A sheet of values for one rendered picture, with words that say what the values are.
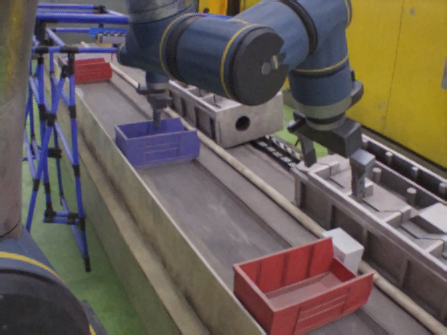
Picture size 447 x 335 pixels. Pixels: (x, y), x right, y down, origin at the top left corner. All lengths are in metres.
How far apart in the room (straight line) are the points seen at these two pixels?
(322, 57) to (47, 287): 0.51
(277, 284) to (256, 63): 0.78
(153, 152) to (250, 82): 1.34
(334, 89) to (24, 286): 0.55
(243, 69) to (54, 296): 0.34
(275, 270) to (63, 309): 0.89
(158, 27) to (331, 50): 0.26
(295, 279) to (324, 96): 0.67
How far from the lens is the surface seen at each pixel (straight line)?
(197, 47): 0.59
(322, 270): 1.32
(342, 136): 0.77
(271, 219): 1.59
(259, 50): 0.56
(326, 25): 0.66
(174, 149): 1.91
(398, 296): 1.32
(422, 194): 1.54
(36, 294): 0.34
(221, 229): 1.51
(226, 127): 2.08
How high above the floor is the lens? 1.57
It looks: 26 degrees down
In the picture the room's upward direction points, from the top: 4 degrees clockwise
